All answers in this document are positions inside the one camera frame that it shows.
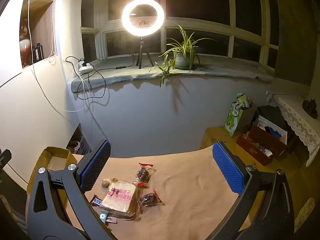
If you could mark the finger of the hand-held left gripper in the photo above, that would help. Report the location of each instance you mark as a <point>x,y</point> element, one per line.
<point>5,156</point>

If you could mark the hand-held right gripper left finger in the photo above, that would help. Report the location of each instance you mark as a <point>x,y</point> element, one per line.
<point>96,165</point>

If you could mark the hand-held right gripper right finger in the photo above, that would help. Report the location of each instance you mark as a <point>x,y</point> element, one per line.
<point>228,171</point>

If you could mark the brown chocolate bar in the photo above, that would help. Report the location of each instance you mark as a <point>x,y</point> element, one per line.
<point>97,201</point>

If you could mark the sliced bread packet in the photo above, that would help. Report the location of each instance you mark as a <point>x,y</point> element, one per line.
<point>120,196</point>

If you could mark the black snack packet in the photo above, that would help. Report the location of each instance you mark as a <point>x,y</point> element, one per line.
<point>111,220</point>

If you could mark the purple candy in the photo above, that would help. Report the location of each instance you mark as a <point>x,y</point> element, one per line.
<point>148,198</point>

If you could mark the brown round candy packet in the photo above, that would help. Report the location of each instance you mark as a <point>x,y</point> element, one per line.
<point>106,183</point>

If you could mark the red cardboard box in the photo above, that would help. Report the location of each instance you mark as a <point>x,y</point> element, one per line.
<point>260,143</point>

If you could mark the red-edged dark snack packet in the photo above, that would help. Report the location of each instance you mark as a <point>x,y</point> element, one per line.
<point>143,173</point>

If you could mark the green paper bag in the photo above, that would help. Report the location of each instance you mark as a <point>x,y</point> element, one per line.
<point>235,122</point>

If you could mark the green candy packet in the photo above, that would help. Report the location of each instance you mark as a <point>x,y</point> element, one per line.
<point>103,216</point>

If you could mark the white open box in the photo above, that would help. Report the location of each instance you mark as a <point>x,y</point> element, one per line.
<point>273,127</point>

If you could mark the dark bag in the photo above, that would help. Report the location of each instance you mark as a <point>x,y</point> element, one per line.
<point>270,112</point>

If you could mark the lace-covered side table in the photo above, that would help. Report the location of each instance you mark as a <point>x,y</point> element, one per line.
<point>297,120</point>

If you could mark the grey windowsill cloth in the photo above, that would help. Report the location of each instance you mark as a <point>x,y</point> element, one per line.
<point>125,74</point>

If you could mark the white power strip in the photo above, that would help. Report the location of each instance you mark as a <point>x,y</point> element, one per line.
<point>86,68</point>

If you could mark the dark figurine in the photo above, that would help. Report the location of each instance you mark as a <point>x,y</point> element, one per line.
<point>310,108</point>

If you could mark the dark bottle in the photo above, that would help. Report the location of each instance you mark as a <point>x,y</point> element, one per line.
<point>40,51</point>
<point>35,54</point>

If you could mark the red vase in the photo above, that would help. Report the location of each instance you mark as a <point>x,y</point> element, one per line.
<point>25,47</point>

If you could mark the potted spider plant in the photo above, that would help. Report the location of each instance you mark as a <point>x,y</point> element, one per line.
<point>182,60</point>

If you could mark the black tripod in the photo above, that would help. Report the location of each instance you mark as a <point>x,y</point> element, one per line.
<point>142,48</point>

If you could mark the wooden wall shelf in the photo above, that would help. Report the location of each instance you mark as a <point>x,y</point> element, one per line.
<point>43,25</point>

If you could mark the white window frame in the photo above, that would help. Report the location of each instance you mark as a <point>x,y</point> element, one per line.
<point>162,21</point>

